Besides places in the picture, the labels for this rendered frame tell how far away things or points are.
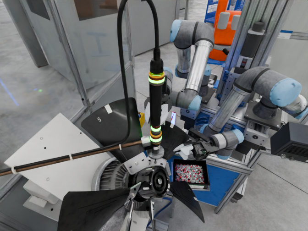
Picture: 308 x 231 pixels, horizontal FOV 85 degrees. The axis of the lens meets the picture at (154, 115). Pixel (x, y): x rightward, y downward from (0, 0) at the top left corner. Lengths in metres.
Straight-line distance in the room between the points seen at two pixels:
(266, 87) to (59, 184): 0.93
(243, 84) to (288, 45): 1.52
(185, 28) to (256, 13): 0.51
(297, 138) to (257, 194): 1.33
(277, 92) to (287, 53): 1.61
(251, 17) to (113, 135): 1.10
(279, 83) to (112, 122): 0.69
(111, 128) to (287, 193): 2.13
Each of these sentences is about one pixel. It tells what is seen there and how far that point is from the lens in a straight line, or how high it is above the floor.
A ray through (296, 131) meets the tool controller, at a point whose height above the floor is 1.24.
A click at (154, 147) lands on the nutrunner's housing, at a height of 1.32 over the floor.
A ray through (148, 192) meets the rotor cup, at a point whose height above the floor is 1.23.
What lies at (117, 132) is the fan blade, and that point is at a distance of 0.66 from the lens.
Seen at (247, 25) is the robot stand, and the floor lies 1.54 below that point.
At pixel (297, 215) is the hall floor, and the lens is 2.39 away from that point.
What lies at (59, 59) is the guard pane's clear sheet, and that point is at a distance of 1.20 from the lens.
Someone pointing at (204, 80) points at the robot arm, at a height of 1.18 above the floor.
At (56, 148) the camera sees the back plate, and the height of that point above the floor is 1.29.
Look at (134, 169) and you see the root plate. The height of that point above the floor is 1.23.
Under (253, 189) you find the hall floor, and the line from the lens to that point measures 2.29.
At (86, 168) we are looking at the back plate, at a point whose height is 1.18.
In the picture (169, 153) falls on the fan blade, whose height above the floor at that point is 1.18.
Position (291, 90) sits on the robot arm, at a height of 1.46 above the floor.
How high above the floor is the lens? 1.85
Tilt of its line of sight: 43 degrees down
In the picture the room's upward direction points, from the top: straight up
